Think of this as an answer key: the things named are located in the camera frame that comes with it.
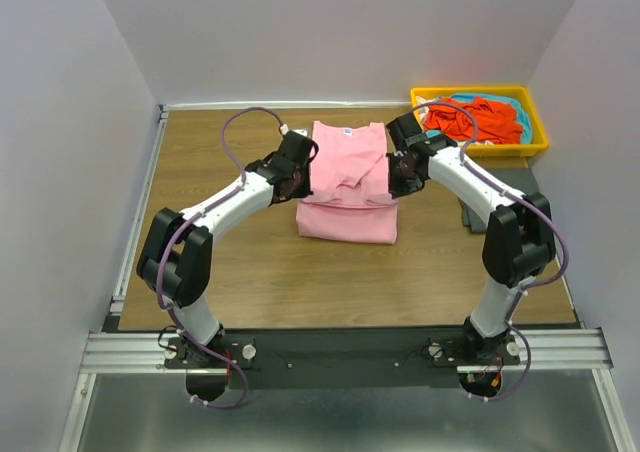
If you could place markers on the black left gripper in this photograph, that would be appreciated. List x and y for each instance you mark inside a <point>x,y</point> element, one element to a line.
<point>306,189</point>

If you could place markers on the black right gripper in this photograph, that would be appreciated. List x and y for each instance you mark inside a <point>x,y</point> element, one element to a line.
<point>397,188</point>

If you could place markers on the pink t-shirt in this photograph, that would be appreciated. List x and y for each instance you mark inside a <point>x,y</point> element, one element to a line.
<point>350,199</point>

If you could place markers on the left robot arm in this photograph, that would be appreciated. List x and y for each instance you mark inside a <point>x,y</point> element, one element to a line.
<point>175,261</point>

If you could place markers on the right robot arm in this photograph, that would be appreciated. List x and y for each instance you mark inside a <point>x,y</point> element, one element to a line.
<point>518,241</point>

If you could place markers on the white cloth in bin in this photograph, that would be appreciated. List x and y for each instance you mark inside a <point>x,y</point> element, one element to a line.
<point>422,108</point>

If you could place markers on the orange t-shirt in bin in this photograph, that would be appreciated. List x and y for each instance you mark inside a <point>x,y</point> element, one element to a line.
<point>497,122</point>

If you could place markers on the folded dark grey t-shirt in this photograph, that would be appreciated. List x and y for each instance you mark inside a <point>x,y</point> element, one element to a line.
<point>521,179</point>

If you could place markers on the blue t-shirt in bin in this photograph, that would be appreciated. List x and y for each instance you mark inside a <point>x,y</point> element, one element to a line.
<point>522,116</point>

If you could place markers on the yellow plastic bin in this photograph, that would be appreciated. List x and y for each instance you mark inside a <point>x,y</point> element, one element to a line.
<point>520,93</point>

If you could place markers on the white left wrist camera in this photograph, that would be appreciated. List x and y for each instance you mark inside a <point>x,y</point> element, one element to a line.
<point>284,130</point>

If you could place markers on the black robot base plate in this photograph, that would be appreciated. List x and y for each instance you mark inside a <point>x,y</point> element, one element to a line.
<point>249,360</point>

